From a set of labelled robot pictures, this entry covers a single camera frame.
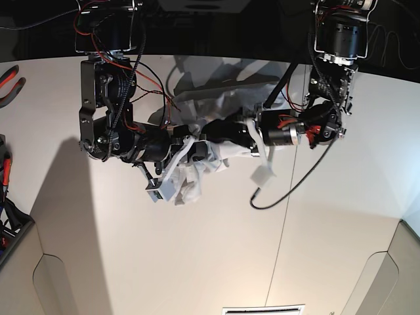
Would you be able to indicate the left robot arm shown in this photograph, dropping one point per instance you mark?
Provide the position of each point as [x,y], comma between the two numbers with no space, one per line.
[337,38]

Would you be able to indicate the white t-shirt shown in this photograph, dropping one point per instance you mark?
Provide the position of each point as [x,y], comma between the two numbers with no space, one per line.
[197,108]

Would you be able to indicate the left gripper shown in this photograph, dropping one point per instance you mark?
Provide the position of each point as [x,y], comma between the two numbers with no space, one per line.
[276,128]

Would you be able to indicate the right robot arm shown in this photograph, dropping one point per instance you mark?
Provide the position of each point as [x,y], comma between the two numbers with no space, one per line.
[113,36]

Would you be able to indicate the white speaker box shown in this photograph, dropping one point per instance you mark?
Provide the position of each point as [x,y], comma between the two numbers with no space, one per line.
[218,6]

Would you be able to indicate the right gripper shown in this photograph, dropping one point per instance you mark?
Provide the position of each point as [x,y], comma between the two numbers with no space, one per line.
[158,146]

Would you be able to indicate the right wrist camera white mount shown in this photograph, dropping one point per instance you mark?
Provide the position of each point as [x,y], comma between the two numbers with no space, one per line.
[163,188]

